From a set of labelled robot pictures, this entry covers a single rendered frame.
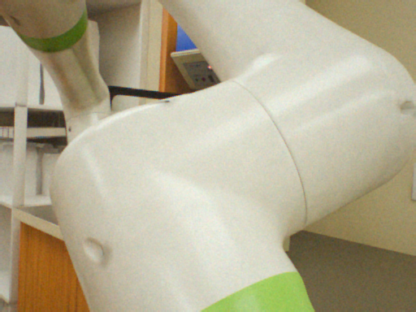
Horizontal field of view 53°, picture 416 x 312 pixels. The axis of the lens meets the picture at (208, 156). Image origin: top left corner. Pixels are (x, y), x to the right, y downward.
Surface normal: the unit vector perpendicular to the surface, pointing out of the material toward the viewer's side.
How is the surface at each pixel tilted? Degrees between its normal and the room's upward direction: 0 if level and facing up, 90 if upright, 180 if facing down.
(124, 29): 90
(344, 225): 90
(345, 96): 72
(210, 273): 52
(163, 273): 61
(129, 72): 90
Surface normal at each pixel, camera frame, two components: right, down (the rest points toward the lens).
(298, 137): 0.15, -0.16
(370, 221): -0.70, 0.00
